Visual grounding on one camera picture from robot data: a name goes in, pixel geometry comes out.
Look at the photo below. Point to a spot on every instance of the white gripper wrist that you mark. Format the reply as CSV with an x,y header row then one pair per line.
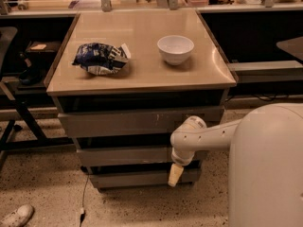
x,y
180,159

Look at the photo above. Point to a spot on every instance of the grey drawer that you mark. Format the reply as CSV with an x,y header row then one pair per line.
x,y
125,155
133,122
129,179

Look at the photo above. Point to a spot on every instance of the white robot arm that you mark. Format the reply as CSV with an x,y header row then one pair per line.
x,y
265,169

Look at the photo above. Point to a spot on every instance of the grey bottom drawer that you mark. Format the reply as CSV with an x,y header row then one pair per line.
x,y
129,179

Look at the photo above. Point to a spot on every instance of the grey top drawer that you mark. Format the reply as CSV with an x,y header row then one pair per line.
x,y
133,122

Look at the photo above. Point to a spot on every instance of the grey drawer cabinet beige top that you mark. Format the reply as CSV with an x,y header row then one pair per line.
x,y
146,81

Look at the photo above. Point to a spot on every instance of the white ceramic bowl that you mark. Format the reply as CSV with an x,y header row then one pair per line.
x,y
175,49

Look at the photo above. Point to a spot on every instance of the crumpled blue chip bag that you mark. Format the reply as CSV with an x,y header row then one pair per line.
x,y
102,59

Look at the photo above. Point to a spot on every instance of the white shoe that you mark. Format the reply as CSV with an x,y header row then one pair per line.
x,y
19,217

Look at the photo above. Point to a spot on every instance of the brown box on shelf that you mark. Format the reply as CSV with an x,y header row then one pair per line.
x,y
39,47

